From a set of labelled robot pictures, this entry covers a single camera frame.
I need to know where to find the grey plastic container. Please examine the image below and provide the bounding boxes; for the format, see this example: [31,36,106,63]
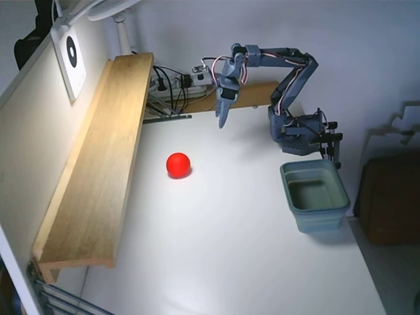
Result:
[280,159,351,234]

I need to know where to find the white lamp post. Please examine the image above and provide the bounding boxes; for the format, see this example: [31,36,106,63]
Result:
[113,14,132,55]

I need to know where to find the red ball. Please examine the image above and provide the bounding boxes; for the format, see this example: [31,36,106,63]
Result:
[166,152,192,180]

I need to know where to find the black table clamp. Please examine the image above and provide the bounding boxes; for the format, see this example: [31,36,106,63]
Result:
[320,132,344,170]

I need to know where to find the blue-grey gripper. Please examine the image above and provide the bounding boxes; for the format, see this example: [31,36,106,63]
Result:
[215,74,242,129]

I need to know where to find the white device with black circle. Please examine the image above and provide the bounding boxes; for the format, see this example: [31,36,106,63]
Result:
[51,24,88,101]

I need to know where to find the small wrist camera board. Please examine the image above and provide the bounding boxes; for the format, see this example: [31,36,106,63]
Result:
[191,64,209,81]

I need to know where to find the power strip with cables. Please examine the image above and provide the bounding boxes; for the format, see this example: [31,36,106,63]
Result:
[152,65,192,116]

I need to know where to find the dark brown cabinet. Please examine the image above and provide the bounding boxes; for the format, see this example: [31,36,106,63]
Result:
[357,157,420,245]

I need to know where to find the metal shelf bracket rail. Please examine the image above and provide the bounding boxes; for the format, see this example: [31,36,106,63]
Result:
[142,100,193,125]

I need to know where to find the wooden back board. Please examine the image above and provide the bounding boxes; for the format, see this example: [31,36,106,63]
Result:
[183,81,280,114]

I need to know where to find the cream partition panel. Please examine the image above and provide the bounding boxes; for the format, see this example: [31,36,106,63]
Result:
[0,19,119,315]

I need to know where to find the long wooden shelf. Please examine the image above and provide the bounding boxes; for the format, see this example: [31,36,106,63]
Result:
[31,52,155,285]

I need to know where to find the metal frame rails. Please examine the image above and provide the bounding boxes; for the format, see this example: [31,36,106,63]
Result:
[26,259,109,315]

